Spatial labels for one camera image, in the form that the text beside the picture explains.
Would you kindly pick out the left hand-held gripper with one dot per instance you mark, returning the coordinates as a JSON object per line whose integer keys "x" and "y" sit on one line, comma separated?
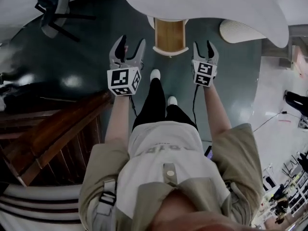
{"x": 121, "y": 78}

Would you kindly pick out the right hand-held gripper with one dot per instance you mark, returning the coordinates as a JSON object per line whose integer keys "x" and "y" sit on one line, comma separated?
{"x": 204, "y": 72}

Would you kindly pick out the white drawer with wooden bottom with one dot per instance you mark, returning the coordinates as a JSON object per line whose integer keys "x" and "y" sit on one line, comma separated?
{"x": 169, "y": 36}

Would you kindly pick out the person's left forearm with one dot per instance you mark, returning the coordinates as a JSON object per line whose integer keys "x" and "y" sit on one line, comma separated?
{"x": 118, "y": 119}

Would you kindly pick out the person's right forearm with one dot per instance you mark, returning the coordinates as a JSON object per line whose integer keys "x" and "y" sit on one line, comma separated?
{"x": 216, "y": 109}

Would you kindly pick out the person's left white shoe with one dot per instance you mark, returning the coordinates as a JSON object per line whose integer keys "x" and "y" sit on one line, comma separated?
{"x": 155, "y": 74}

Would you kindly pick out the person's white shoe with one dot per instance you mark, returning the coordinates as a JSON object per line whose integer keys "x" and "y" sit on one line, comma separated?
{"x": 172, "y": 100}
{"x": 155, "y": 74}

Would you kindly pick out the white ribbed stool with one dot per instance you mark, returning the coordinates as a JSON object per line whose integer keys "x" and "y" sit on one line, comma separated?
{"x": 240, "y": 31}

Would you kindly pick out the white curved desk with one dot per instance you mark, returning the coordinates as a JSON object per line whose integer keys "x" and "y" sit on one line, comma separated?
{"x": 204, "y": 3}

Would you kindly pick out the person's left leg black trousers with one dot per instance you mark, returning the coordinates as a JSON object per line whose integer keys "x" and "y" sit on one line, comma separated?
{"x": 152, "y": 102}

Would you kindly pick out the person's leg black trousers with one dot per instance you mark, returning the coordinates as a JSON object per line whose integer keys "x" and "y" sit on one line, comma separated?
{"x": 152, "y": 102}
{"x": 179, "y": 115}

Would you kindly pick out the person's right white shoe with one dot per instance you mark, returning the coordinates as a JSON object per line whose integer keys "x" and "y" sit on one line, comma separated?
{"x": 172, "y": 100}

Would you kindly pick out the person's right leg black trousers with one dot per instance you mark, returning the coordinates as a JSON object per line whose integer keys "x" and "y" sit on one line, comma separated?
{"x": 179, "y": 115}

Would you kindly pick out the grey chair with black legs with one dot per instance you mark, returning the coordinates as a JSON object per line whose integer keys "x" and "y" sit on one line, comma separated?
{"x": 56, "y": 6}

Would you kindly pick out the black phone with lit screen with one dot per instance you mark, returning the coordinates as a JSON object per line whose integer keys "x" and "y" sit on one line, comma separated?
{"x": 208, "y": 151}

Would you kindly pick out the person's torso in beige jacket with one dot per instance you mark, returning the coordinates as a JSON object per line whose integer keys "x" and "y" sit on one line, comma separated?
{"x": 168, "y": 172}

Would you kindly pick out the white metal rack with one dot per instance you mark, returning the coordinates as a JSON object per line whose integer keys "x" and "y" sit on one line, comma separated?
{"x": 294, "y": 177}

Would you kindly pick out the white striped cushion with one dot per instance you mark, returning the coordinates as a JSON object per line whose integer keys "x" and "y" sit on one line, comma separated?
{"x": 36, "y": 206}

